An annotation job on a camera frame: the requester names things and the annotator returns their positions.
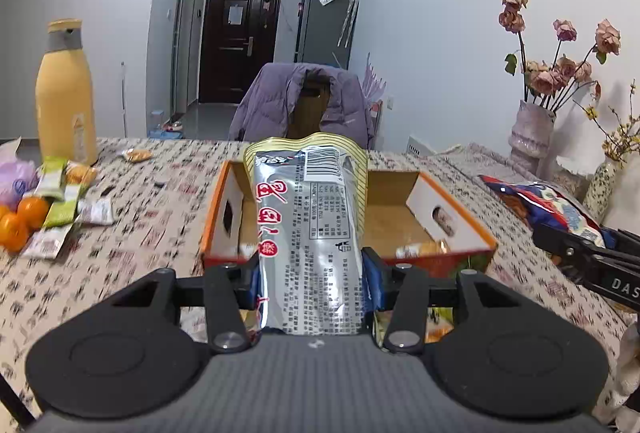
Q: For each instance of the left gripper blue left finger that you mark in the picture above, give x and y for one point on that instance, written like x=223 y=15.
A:
x=252 y=285

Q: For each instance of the purple tissue pack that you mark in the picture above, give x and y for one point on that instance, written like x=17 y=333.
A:
x=17 y=176

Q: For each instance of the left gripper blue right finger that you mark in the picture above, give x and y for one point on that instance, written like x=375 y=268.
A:
x=374 y=278

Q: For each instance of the grey refrigerator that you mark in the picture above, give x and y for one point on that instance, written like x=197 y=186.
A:
x=321 y=37

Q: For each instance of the dark entrance door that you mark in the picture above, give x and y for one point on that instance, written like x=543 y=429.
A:
x=239 y=37

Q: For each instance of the orange cardboard tray box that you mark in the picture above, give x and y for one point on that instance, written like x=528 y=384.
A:
x=404 y=209

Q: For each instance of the silver long snack bag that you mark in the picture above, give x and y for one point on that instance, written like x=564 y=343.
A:
x=310 y=196

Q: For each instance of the wooden chair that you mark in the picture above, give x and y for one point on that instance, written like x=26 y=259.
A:
x=309 y=110

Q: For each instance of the purple puffer jacket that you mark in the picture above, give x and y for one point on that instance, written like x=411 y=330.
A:
x=294 y=100

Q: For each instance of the pink ceramic vase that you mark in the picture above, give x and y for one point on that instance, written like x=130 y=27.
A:
x=531 y=136

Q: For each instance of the dried pink roses bouquet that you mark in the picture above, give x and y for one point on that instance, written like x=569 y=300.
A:
x=550 y=85

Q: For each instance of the orange tangerine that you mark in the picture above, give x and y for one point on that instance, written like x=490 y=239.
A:
x=33 y=211
x=14 y=232

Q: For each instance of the large yellow thermos bottle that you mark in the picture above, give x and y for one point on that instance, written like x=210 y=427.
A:
x=64 y=96

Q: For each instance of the calligraphy print tablecloth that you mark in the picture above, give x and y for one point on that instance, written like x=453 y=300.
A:
x=160 y=208

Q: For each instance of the floral patterned vase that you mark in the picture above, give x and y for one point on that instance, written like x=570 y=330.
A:
x=601 y=187

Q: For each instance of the red blue chip bag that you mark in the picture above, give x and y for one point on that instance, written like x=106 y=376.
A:
x=537 y=203

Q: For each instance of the small gold snack packet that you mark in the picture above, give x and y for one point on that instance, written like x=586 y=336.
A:
x=132 y=155

